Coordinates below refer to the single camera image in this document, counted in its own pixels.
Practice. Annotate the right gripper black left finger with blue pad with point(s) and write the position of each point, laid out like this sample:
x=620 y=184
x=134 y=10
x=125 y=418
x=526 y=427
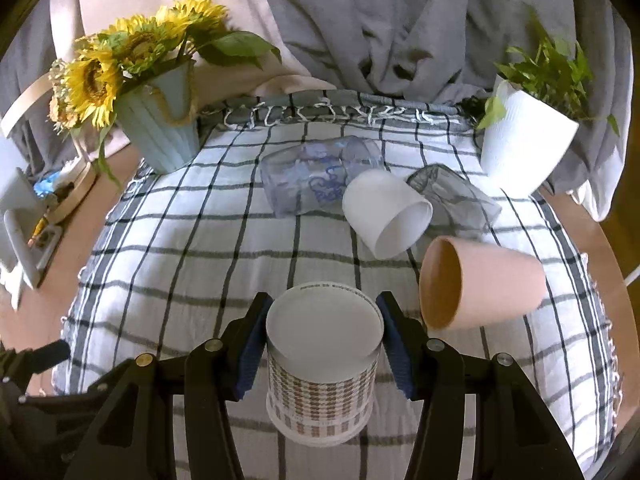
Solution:
x=220 y=371

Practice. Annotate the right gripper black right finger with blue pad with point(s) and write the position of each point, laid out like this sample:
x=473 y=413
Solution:
x=428 y=370

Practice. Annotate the checkered paper cup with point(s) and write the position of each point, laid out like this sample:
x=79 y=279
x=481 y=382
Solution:
x=323 y=344

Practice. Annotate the pink plastic cup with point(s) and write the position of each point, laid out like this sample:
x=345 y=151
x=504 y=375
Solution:
x=466 y=284

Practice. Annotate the white plastic cup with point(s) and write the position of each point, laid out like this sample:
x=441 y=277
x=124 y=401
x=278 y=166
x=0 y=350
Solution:
x=385 y=212

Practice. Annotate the grey transparent cup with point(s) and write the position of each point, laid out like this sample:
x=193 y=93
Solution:
x=459 y=208

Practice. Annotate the clear cup blue print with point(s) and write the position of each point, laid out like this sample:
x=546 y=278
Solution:
x=315 y=174

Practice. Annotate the plaid tablecloth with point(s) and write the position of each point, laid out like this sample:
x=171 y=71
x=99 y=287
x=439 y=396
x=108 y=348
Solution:
x=182 y=255

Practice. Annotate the round wooden tray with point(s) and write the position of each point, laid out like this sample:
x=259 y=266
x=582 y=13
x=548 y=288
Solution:
x=63 y=192

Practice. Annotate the white appliance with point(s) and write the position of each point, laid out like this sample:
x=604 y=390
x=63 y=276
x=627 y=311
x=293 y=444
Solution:
x=28 y=240

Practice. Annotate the white plant pot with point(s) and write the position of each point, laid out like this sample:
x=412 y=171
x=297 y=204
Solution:
x=524 y=140

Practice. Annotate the light blue ribbed vase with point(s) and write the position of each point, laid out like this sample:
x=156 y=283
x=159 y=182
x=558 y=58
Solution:
x=159 y=118

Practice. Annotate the yellow sunflower bouquet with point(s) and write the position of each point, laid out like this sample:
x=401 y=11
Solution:
x=108 y=64

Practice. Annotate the green pothos plant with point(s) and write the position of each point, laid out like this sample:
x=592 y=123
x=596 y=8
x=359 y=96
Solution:
x=555 y=73

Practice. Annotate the grey curtain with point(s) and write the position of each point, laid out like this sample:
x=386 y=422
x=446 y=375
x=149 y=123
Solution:
x=435 y=51

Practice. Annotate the pink beige curtain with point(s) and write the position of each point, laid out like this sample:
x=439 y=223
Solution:
x=72 y=19

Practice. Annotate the black handheld gripper frame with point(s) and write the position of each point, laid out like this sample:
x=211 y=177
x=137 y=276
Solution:
x=41 y=434

